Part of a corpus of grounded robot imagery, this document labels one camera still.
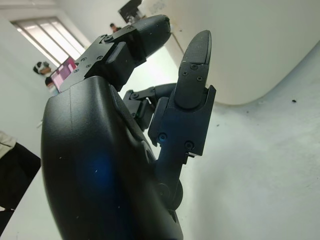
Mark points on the pink screen monitor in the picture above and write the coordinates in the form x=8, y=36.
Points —
x=62, y=73

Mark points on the person in beige jacket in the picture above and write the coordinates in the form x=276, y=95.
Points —
x=17, y=170

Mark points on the bright window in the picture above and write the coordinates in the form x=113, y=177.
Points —
x=47, y=40

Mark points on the dark haired person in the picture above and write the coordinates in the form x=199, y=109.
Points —
x=114, y=27

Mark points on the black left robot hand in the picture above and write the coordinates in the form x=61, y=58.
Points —
x=95, y=150

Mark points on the person wearing white headset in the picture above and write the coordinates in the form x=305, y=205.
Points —
x=41, y=70

